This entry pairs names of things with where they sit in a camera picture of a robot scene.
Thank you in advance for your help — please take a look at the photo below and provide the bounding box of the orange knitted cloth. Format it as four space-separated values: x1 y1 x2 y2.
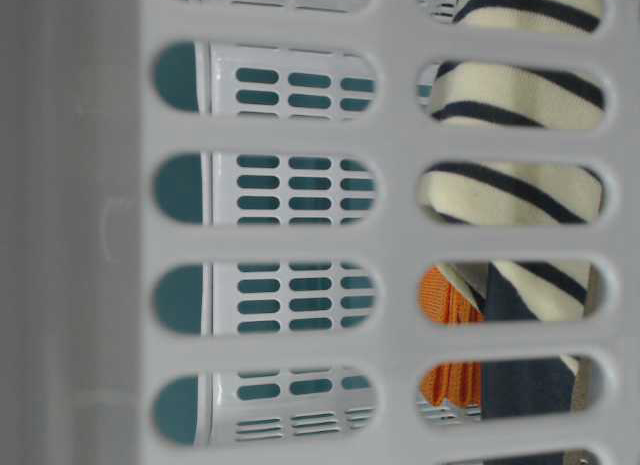
418 267 484 408

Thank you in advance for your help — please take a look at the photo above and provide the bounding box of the white plastic shopping basket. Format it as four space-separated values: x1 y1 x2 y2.
1 0 639 464

